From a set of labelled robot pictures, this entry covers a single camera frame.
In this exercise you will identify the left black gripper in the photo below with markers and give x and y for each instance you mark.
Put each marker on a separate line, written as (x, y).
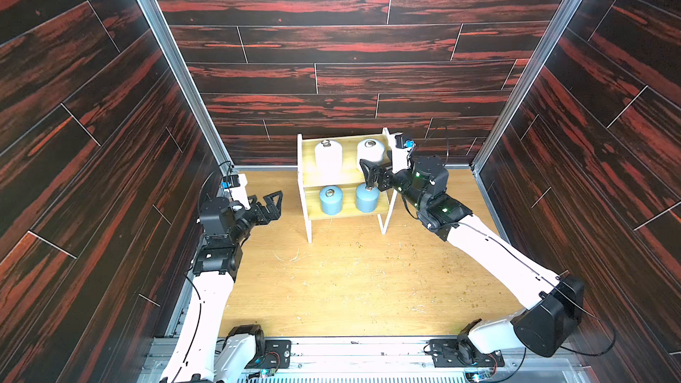
(270, 214)

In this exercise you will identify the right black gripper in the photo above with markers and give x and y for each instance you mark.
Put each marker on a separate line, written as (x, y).
(387, 177)

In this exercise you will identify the white tea canister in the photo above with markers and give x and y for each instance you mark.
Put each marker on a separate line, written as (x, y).
(370, 149)
(329, 157)

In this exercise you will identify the blue tea canister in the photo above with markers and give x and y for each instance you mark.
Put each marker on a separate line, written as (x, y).
(331, 200)
(367, 198)

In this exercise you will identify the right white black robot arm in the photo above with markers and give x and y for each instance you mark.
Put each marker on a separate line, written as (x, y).
(551, 305)

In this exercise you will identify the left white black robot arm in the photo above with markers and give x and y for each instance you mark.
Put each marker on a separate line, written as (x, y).
(227, 225)

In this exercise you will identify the white wooden two-tier shelf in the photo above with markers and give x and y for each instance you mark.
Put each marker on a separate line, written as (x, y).
(311, 181)

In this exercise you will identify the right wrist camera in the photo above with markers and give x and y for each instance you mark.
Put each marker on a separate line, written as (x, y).
(401, 146)

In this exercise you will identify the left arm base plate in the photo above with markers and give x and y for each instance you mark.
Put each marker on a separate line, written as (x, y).
(275, 355)

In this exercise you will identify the aluminium front rail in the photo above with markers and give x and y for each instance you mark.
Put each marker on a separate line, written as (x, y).
(385, 359)

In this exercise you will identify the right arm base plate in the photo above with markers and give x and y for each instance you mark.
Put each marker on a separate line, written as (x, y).
(450, 353)

